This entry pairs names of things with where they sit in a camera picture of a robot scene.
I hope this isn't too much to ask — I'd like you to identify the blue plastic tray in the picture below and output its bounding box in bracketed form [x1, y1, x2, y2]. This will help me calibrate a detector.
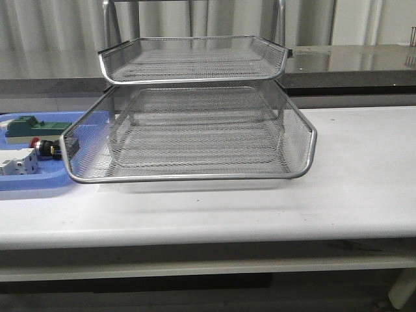
[1, 111, 84, 191]

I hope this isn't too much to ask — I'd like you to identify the dark countertop bench behind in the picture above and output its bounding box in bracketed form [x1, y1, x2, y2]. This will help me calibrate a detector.
[1, 45, 415, 96]

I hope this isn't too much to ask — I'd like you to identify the red emergency stop button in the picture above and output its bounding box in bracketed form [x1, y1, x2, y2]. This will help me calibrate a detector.
[29, 137, 79, 161]

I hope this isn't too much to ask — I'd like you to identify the green and beige module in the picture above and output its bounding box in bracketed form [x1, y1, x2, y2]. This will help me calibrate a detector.
[5, 116, 72, 144]

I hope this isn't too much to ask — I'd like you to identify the white table leg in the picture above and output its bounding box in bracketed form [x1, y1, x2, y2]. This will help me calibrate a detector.
[387, 268, 416, 310]

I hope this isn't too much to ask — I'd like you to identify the silver mesh tray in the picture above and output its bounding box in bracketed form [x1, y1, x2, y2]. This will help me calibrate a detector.
[98, 35, 289, 85]
[60, 81, 317, 184]

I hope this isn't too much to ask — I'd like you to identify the white circuit breaker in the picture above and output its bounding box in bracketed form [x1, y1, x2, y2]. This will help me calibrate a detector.
[0, 148, 38, 176]

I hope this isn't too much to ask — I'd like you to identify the silver metal rack frame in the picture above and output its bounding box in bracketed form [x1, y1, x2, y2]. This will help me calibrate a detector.
[102, 0, 295, 118]

